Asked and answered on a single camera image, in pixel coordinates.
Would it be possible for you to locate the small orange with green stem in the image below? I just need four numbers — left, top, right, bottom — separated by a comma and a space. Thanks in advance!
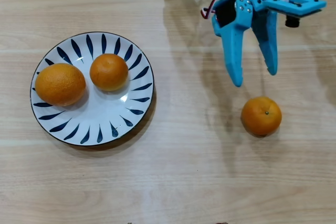
240, 96, 282, 136

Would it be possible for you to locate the small orange without stem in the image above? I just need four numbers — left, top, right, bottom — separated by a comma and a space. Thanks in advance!
89, 53, 129, 92

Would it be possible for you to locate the large orange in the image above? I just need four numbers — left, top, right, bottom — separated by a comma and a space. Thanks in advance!
35, 62, 87, 107

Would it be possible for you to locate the white plate with blue strokes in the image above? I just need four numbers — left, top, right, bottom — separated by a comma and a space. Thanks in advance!
29, 31, 155, 147

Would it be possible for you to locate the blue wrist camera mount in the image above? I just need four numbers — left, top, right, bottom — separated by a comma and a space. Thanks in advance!
264, 0, 328, 28

